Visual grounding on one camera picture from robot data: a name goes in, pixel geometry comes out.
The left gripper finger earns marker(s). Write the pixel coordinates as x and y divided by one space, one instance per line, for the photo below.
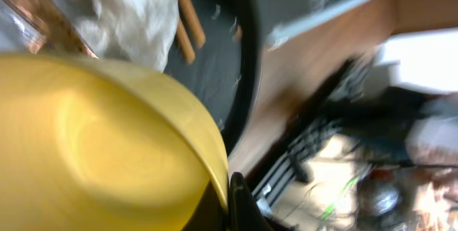
244 213

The yellow bowl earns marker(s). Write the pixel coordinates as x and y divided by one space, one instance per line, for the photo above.
93 144

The white napkin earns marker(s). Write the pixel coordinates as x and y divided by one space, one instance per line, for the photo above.
140 30

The brown snack wrapper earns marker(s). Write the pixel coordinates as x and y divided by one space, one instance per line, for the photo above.
38 25

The left wooden chopstick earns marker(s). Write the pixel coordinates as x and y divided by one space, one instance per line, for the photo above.
184 43

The wooden chopstick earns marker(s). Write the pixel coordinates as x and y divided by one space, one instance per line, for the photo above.
184 43
193 22

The right wooden chopstick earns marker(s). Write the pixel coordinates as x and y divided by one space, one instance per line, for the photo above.
193 22

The round black tray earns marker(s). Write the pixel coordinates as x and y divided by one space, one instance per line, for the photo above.
226 71

